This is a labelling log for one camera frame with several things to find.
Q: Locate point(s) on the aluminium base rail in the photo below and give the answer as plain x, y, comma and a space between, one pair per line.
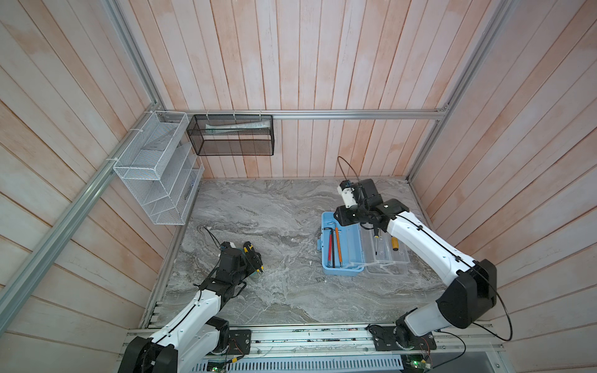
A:
352, 339

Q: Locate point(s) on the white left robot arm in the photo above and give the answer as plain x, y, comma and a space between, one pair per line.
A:
197, 331

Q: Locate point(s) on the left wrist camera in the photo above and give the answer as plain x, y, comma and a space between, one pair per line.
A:
227, 246

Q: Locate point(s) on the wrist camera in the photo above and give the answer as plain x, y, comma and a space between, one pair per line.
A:
351, 193
227, 246

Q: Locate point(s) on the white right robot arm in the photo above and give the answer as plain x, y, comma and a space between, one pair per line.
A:
471, 285

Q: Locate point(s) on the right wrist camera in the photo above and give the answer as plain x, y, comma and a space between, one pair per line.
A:
351, 193

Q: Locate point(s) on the aluminium corner post right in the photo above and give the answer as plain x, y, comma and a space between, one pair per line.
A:
499, 18

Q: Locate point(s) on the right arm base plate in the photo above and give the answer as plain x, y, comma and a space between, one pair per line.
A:
387, 338

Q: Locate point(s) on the red handle screwdriver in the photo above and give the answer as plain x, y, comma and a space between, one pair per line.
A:
331, 254

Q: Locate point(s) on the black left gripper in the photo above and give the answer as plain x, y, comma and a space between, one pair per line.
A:
244, 260

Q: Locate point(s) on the blue plastic tool box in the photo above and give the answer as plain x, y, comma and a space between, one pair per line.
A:
357, 251

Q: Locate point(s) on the yellow black small screwdriver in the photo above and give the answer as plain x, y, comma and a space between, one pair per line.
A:
376, 240

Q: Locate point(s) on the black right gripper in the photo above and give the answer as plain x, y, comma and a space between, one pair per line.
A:
341, 216

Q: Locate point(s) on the white wire mesh shelf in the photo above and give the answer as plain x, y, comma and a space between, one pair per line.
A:
160, 170

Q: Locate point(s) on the aluminium left wall rail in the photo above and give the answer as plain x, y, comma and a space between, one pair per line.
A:
35, 267

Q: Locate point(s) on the aluminium horizontal back rail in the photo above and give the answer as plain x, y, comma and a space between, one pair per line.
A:
358, 114

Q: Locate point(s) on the aluminium corner post left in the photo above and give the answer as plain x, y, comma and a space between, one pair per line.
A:
123, 31

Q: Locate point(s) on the aluminium corner post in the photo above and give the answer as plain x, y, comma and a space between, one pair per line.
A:
123, 31
499, 18

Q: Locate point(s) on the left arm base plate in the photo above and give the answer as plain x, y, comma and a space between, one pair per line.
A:
209, 340

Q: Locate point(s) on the orange handle tool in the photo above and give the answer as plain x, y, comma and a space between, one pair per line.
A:
339, 254

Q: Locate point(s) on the yellow black utility knife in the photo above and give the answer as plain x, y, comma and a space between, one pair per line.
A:
253, 258

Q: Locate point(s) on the black wire mesh basket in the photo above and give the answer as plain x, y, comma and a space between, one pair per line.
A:
232, 134

